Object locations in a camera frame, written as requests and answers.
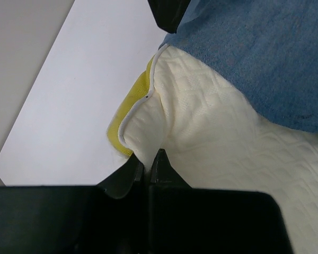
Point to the cream yellow foam pillow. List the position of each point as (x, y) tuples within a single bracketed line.
[(215, 139)]

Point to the blue fabric pillowcase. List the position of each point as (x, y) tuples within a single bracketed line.
[(268, 50)]

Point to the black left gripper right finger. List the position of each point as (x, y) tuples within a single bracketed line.
[(171, 209)]

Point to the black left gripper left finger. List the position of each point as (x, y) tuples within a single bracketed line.
[(121, 207)]

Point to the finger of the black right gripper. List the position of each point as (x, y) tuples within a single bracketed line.
[(168, 13)]

